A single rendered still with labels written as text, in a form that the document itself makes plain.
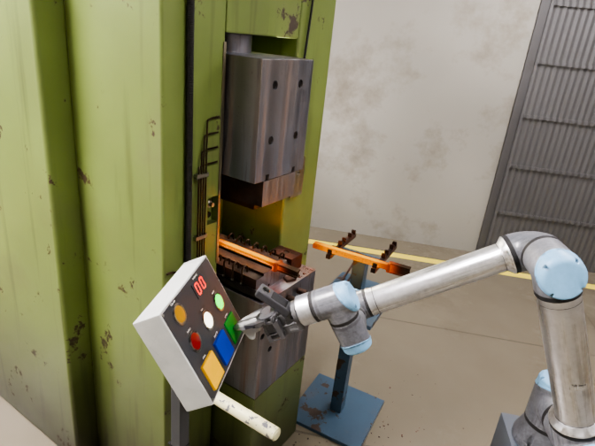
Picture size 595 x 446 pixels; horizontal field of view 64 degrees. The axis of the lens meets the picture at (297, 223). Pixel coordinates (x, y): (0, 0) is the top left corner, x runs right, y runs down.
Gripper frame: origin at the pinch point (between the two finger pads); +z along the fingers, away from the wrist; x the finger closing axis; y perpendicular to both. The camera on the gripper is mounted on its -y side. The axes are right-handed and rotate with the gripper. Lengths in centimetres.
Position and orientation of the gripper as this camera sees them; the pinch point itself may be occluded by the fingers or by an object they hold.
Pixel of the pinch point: (236, 324)
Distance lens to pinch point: 146.3
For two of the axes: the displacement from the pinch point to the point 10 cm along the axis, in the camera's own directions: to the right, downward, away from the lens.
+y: 4.1, 8.7, 2.7
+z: -9.0, 3.4, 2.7
